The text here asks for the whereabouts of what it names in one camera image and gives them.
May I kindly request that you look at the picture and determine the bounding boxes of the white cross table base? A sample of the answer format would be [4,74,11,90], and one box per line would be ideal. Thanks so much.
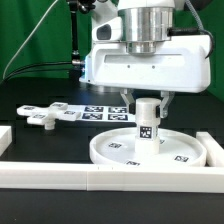
[17,102,81,131]

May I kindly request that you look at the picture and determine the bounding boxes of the white fence bar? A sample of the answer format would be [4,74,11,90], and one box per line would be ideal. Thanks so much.
[0,126,12,156]
[0,162,224,193]
[196,132,224,168]

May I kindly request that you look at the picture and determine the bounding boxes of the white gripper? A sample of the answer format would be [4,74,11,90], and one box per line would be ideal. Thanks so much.
[89,35,211,118]

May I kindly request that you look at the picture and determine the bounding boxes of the grey cable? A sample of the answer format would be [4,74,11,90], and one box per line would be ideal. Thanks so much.
[2,0,60,80]

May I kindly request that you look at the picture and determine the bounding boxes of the white left fence bar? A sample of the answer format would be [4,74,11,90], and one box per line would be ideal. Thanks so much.
[0,126,12,156]

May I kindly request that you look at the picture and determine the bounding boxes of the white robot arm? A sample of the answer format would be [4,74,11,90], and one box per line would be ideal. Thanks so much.
[80,0,214,118]

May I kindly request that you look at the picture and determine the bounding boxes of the white marker tag sheet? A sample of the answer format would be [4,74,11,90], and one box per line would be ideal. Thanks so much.
[68,105,135,122]

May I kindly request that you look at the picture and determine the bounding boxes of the white front fence bar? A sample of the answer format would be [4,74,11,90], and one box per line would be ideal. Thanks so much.
[0,162,224,193]

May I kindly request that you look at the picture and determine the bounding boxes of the black camera stand pole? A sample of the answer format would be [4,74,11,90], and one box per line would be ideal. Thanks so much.
[66,0,96,77]

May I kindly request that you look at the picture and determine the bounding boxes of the black cable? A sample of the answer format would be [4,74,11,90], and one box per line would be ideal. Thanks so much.
[0,60,84,84]

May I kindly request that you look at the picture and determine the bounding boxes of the white right fence bar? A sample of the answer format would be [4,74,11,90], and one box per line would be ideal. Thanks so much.
[196,132,224,168]

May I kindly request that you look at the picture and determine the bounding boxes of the white round table top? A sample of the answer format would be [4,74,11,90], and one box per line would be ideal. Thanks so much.
[89,127,207,167]

